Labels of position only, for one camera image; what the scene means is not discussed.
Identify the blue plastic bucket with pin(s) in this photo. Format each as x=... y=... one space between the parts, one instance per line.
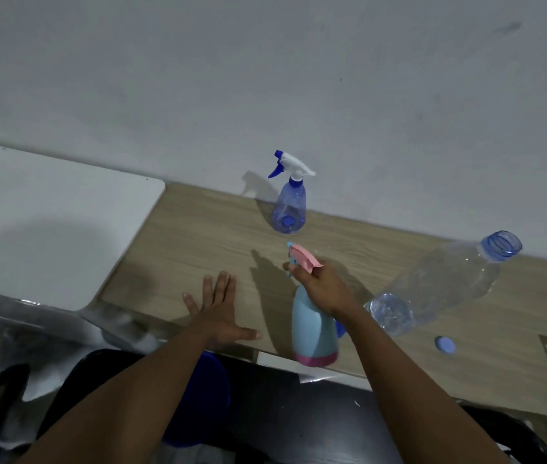
x=205 y=396

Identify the blue plastic funnel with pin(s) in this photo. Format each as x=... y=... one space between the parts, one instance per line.
x=340 y=329

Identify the blue bottle cap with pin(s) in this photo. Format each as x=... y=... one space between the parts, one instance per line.
x=445 y=345

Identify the clear plastic water bottle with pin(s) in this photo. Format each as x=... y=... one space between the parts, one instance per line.
x=442 y=280

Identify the person's right forearm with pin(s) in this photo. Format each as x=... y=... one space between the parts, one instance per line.
x=418 y=396

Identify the pink spray head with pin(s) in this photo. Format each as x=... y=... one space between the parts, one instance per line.
x=304 y=256

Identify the light blue pink spray bottle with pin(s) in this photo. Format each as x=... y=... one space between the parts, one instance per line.
x=312 y=333

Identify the black shoe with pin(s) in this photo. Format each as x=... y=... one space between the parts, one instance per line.
x=7 y=381

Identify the person's left forearm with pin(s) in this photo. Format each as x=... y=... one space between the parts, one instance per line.
x=118 y=405

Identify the black trash bag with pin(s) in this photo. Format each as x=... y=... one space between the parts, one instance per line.
x=85 y=376
x=520 y=430

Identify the person's right hand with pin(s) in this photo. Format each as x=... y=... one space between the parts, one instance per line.
x=329 y=289

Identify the person's left hand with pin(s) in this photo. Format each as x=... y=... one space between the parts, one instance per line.
x=215 y=318

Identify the white blue spray head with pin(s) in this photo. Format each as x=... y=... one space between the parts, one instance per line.
x=292 y=164

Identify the transparent blue spray bottle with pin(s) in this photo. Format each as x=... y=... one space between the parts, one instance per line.
x=290 y=207

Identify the wooden table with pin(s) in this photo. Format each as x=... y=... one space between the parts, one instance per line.
x=196 y=236

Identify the white side table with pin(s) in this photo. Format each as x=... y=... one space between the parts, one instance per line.
x=46 y=227

